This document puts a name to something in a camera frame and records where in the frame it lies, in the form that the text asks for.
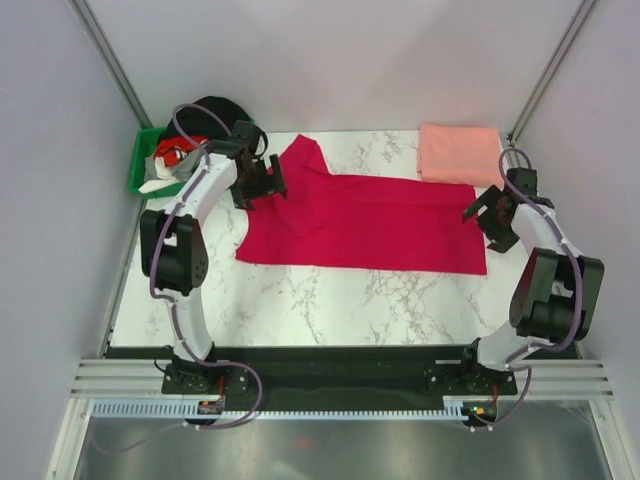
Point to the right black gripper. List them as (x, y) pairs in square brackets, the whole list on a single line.
[(501, 241)]

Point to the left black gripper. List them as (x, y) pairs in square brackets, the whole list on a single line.
[(243, 198)]

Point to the magenta t shirt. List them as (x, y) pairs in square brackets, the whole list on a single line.
[(358, 221)]

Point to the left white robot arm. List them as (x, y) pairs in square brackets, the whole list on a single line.
[(173, 251)]

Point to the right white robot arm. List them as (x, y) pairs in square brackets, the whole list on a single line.
[(554, 300)]

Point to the folded salmon pink t shirt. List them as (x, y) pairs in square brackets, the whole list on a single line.
[(459, 155)]

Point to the grey garment in bin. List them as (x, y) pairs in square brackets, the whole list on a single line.
[(186, 167)]

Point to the black garment in bin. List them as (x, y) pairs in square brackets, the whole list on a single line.
[(210, 118)]

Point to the red garment in bin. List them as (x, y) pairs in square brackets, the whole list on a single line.
[(173, 151)]

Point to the white garment in bin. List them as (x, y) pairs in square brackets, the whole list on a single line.
[(159, 174)]

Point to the green plastic bin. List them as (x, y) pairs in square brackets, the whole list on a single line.
[(137, 165)]

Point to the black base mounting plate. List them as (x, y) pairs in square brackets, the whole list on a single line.
[(337, 377)]

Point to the light blue cable duct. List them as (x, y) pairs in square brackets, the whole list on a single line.
[(202, 410)]

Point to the left aluminium frame post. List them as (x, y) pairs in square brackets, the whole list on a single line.
[(96, 33)]

